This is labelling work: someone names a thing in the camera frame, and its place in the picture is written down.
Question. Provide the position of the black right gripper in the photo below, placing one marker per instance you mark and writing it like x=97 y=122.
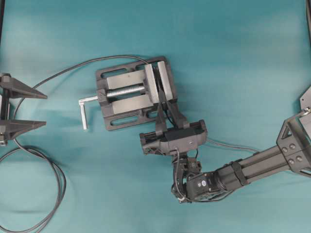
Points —
x=183 y=136

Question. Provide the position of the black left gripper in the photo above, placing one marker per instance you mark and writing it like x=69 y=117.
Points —
x=14 y=89

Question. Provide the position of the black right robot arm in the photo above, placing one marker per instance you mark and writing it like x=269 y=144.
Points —
x=292 y=152

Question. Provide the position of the black cast iron vise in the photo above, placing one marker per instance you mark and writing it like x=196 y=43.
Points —
x=128 y=93

